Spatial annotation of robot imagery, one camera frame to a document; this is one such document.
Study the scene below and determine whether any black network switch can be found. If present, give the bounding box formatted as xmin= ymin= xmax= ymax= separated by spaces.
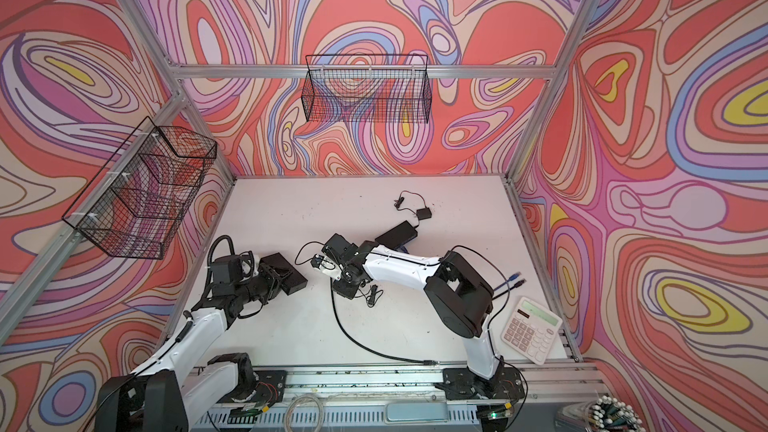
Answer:
xmin=260 ymin=253 xmax=308 ymax=295
xmin=375 ymin=221 xmax=418 ymax=250

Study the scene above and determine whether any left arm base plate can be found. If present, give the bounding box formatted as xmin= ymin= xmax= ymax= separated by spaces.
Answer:
xmin=219 ymin=369 xmax=288 ymax=406

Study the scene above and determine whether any black wire basket back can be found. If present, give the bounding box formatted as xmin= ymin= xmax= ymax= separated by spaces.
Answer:
xmin=301 ymin=53 xmax=433 ymax=124

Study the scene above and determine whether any black wire basket left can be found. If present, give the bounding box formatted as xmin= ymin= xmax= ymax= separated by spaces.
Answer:
xmin=62 ymin=118 xmax=218 ymax=260

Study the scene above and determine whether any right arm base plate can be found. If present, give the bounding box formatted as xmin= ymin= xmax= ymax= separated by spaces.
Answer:
xmin=435 ymin=365 xmax=526 ymax=402

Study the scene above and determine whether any bundle of white-tipped cables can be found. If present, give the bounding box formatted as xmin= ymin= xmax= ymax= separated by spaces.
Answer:
xmin=554 ymin=394 xmax=649 ymax=432

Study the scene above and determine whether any white calculator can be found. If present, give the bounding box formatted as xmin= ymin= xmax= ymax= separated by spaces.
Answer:
xmin=501 ymin=297 xmax=562 ymax=365

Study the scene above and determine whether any clear coiled cable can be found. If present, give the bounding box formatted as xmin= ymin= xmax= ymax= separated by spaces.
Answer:
xmin=283 ymin=394 xmax=326 ymax=432

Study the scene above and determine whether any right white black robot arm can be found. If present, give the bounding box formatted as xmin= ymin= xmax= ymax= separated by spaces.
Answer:
xmin=314 ymin=234 xmax=503 ymax=399

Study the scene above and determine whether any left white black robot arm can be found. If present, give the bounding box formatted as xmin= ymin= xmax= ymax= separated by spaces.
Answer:
xmin=86 ymin=235 xmax=293 ymax=431

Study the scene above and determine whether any blue ethernet cable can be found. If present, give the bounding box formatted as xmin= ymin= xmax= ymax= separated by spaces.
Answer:
xmin=491 ymin=271 xmax=522 ymax=298

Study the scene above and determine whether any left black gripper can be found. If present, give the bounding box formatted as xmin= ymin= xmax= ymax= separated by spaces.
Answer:
xmin=232 ymin=263 xmax=292 ymax=306

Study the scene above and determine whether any grey flat device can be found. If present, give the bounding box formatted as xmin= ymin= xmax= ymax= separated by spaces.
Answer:
xmin=384 ymin=402 xmax=449 ymax=424

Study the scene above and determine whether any aluminium front rail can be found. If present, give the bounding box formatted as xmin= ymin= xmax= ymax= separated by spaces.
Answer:
xmin=187 ymin=363 xmax=608 ymax=431

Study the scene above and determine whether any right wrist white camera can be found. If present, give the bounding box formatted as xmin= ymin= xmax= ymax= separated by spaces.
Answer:
xmin=310 ymin=254 xmax=340 ymax=280

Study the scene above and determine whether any black wire basket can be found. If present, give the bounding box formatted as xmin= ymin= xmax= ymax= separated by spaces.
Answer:
xmin=62 ymin=118 xmax=218 ymax=260
xmin=301 ymin=53 xmax=433 ymax=124

